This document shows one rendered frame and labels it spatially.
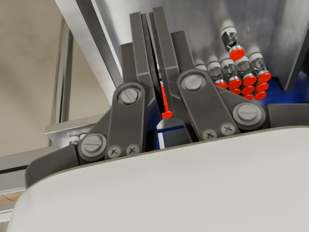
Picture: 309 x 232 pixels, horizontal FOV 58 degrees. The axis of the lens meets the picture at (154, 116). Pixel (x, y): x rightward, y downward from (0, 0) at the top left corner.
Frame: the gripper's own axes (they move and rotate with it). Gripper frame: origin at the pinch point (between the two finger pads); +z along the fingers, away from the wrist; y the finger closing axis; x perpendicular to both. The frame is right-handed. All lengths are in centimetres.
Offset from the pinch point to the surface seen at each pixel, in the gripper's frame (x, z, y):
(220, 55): -23.5, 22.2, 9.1
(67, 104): -51, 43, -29
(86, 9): -9.4, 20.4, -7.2
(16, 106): -121, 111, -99
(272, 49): -24.6, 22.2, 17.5
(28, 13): -61, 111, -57
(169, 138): -42.6, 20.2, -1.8
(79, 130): -36.0, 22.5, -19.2
